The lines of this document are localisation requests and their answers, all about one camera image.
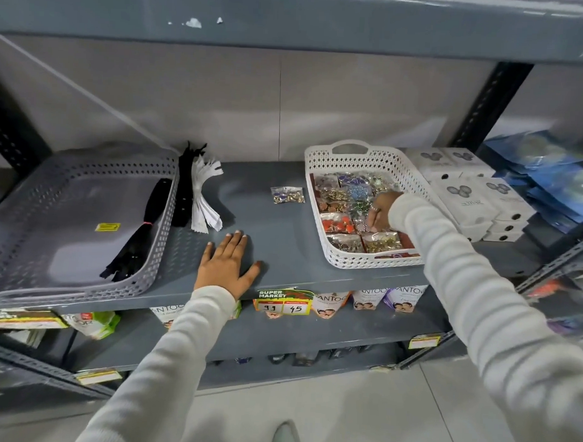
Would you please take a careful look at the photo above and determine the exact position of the person's right hand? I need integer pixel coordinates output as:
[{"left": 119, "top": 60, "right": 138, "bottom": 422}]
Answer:
[{"left": 366, "top": 190, "right": 404, "bottom": 234}]

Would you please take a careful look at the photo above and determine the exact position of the person's left hand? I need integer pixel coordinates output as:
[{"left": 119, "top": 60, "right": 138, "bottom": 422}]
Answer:
[{"left": 193, "top": 228, "right": 264, "bottom": 302}]

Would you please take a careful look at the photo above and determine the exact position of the person's right forearm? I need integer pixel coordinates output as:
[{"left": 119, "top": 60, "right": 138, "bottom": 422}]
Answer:
[{"left": 380, "top": 192, "right": 583, "bottom": 442}]

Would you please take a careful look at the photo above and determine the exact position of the person's left forearm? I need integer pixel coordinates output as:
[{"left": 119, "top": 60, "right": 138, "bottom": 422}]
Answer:
[{"left": 73, "top": 281, "right": 238, "bottom": 442}]

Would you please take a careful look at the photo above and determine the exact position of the pile of jewellery packets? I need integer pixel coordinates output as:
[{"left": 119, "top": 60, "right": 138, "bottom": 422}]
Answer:
[{"left": 307, "top": 169, "right": 422, "bottom": 261}]

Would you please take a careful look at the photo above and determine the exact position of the yellow green price label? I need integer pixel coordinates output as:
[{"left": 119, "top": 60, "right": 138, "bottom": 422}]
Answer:
[{"left": 252, "top": 287, "right": 315, "bottom": 317}]

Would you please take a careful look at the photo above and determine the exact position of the grey metal shelf rack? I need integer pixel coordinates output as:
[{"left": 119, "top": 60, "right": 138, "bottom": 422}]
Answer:
[{"left": 0, "top": 0, "right": 583, "bottom": 420}]

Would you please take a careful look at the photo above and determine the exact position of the white zipper bundle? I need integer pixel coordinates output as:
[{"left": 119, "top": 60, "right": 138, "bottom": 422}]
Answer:
[{"left": 189, "top": 156, "right": 226, "bottom": 235}]

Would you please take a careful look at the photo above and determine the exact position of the white perforated plastic basket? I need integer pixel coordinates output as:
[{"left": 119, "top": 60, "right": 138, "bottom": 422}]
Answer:
[{"left": 300, "top": 138, "right": 443, "bottom": 273}]

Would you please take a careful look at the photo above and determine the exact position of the black zipper bundle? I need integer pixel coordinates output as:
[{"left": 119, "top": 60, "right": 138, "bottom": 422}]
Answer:
[
  {"left": 171, "top": 141, "right": 207, "bottom": 228},
  {"left": 99, "top": 176, "right": 173, "bottom": 285}
]

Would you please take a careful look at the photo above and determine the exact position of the white pouch with faces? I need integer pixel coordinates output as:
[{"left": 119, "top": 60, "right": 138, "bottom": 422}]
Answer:
[
  {"left": 311, "top": 291, "right": 351, "bottom": 321},
  {"left": 351, "top": 287, "right": 388, "bottom": 312},
  {"left": 149, "top": 303, "right": 185, "bottom": 331}
]

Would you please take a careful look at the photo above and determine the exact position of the small clear jewellery packet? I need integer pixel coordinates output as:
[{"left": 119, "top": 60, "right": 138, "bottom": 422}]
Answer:
[{"left": 270, "top": 186, "right": 306, "bottom": 205}]

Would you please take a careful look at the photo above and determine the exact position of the purple white pouch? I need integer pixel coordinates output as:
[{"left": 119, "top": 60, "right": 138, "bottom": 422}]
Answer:
[{"left": 383, "top": 284, "right": 429, "bottom": 314}]

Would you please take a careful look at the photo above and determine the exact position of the row of dark small packets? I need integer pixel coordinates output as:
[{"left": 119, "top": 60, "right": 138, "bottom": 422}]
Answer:
[{"left": 233, "top": 342, "right": 366, "bottom": 370}]

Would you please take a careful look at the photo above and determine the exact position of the stack of white boxes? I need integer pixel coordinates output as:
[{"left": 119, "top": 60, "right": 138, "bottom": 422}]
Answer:
[{"left": 401, "top": 145, "right": 539, "bottom": 245}]

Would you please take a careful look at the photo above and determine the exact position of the green white packet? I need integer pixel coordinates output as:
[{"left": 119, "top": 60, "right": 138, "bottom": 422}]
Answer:
[{"left": 60, "top": 309, "right": 122, "bottom": 341}]

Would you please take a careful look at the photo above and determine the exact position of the yellow white shelf label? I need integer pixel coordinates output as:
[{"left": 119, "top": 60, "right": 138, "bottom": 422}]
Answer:
[
  {"left": 407, "top": 333, "right": 444, "bottom": 351},
  {"left": 0, "top": 308, "right": 70, "bottom": 332},
  {"left": 75, "top": 367, "right": 124, "bottom": 388}
]

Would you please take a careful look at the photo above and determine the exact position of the grey perforated plastic tray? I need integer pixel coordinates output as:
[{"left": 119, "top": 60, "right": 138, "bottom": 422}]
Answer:
[{"left": 0, "top": 138, "right": 181, "bottom": 314}]

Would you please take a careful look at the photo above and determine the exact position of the person's grey shoe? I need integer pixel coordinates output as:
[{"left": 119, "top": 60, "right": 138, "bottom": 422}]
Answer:
[{"left": 270, "top": 420, "right": 304, "bottom": 442}]

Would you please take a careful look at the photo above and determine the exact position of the stack of blue packets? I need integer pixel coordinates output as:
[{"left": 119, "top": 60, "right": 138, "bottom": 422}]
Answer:
[{"left": 476, "top": 128, "right": 583, "bottom": 235}]

